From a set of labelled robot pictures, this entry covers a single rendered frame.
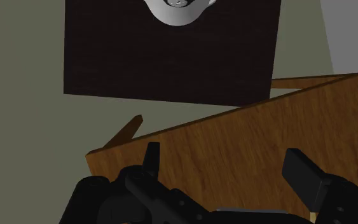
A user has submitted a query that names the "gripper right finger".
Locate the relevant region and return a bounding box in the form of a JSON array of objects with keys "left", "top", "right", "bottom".
[{"left": 281, "top": 148, "right": 358, "bottom": 224}]

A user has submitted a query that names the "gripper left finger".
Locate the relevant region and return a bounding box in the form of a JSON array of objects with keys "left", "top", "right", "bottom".
[{"left": 59, "top": 141, "right": 212, "bottom": 224}]

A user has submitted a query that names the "brown wooden table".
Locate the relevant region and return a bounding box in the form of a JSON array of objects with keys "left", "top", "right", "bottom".
[{"left": 85, "top": 67, "right": 358, "bottom": 221}]

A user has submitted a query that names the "dark robot stand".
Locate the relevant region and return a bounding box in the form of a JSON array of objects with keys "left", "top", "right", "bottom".
[{"left": 63, "top": 0, "right": 282, "bottom": 108}]

